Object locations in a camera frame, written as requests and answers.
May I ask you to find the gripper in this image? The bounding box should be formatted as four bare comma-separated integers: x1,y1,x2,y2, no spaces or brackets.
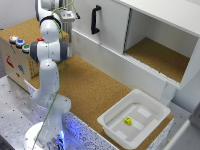
59,9,81,24

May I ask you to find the yellow block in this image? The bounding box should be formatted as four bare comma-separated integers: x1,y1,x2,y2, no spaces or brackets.
124,116,132,126

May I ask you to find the white sliding door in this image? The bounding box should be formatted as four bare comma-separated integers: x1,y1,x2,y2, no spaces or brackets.
73,0,132,55

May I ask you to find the green button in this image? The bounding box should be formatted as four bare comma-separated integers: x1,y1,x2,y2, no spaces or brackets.
21,43,32,54

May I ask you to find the blue button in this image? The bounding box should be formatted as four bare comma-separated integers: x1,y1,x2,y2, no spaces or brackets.
15,38,26,48

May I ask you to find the red button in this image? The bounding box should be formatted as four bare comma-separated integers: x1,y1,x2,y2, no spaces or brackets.
8,35,19,44

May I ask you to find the white cabinet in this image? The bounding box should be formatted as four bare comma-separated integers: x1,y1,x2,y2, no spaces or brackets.
70,0,200,107

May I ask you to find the wooden drawer box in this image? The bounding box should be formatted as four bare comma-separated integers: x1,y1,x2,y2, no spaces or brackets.
0,17,71,92

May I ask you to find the white plastic box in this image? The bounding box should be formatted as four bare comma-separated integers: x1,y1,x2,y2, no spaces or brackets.
96,88,172,150

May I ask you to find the black door handle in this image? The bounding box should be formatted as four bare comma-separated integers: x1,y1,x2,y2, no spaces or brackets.
90,4,102,36

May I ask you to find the green cable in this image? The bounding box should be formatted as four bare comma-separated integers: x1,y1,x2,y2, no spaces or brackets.
31,0,77,150

